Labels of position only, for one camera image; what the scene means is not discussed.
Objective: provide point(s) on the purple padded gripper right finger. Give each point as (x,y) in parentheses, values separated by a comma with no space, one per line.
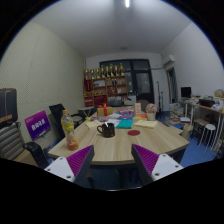
(151,166)

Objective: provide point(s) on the computer monitor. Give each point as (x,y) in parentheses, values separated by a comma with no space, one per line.
(185,92)

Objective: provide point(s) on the grey striped office chair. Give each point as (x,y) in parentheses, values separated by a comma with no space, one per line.
(13,147)

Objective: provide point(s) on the white side desk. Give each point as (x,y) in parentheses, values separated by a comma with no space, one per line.
(200,115)

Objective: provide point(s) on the black polka dot mug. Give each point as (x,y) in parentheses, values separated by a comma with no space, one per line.
(106,130)

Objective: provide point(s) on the flower pot with pink flowers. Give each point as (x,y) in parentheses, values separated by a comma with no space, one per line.
(151,110)

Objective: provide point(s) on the red wooden shelf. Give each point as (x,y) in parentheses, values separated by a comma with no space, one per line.
(104,86)

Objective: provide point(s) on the wrapped gift box red ribbon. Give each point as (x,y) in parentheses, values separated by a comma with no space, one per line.
(104,110)

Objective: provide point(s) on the orange drink plastic bottle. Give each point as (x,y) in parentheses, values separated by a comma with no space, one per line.
(68,128)

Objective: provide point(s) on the yellow envelope on table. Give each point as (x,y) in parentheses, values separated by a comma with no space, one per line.
(145,123)

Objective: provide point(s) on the black office chair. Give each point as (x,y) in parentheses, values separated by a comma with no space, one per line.
(57,112)

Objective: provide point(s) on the red round coaster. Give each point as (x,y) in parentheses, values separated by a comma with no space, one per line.
(133,132)

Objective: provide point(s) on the beige paper on table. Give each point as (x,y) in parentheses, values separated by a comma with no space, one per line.
(93,124)

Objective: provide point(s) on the white round stool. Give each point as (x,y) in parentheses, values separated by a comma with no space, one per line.
(207,133)

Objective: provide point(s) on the white air conditioner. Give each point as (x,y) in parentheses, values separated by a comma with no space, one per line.
(168,60)

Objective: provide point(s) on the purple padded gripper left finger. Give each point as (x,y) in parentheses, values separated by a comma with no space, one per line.
(75,167)

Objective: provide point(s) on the teal notebook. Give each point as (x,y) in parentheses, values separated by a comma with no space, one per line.
(125,124)

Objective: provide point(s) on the black framed glass door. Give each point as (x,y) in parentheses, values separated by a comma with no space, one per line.
(138,77)

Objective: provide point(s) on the purple sign board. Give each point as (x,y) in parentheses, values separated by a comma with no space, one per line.
(37,124)

